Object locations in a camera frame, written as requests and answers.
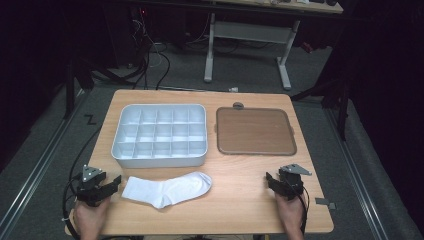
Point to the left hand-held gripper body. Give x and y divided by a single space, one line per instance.
91 186

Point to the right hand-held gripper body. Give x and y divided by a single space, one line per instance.
290 185

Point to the white sock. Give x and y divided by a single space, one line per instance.
166 190

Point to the white divided storage box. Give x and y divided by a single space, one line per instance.
160 133

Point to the person's right hand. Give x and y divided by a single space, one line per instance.
289 213

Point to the person's left hand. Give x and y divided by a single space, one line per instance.
89 216

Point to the grey tape piece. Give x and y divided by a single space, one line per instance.
324 201

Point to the brown flat tray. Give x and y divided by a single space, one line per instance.
255 130

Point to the black zigzag floor tape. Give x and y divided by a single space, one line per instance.
90 119

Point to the black metal stand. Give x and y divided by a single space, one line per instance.
69 90
343 110

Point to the small white plug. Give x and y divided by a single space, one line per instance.
233 89

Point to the small red object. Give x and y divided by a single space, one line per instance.
307 47

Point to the white-framed wooden desk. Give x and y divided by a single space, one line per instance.
250 31

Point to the metal floor rail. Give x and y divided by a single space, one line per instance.
358 173
33 173

